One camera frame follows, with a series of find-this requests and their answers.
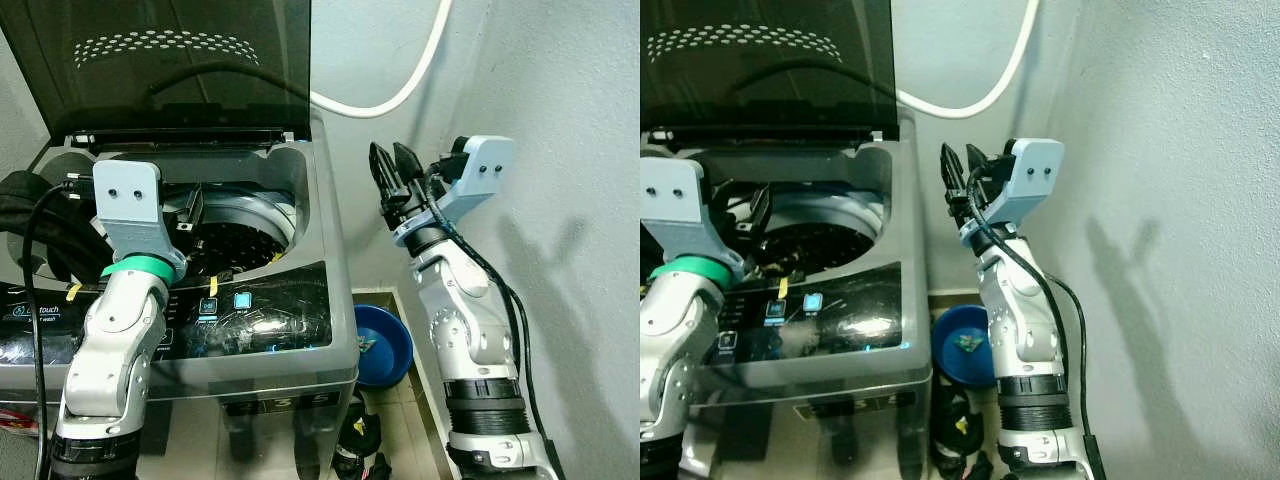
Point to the grey top-load washing machine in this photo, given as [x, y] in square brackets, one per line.
[300, 340]
[880, 330]

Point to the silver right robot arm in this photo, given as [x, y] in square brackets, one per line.
[470, 330]
[1025, 330]

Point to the black shoes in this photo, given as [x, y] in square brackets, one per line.
[955, 430]
[358, 435]

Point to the dark tinted washer lid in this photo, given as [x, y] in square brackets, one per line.
[150, 90]
[770, 90]

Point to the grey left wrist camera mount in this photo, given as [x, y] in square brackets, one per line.
[128, 205]
[668, 200]

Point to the steel washer drum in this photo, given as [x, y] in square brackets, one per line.
[250, 235]
[830, 230]

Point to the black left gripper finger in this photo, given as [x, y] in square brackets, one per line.
[760, 208]
[196, 208]

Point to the black clothes pile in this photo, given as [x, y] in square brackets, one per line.
[40, 215]

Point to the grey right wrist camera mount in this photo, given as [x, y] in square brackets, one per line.
[480, 175]
[1030, 180]

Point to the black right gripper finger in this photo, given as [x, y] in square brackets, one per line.
[385, 180]
[953, 180]
[977, 165]
[408, 165]

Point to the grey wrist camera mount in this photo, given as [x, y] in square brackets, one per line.
[1030, 180]
[480, 175]
[668, 200]
[128, 205]

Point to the blue plastic basin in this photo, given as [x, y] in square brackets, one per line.
[950, 350]
[390, 345]

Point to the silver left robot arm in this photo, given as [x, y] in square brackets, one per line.
[668, 340]
[115, 340]

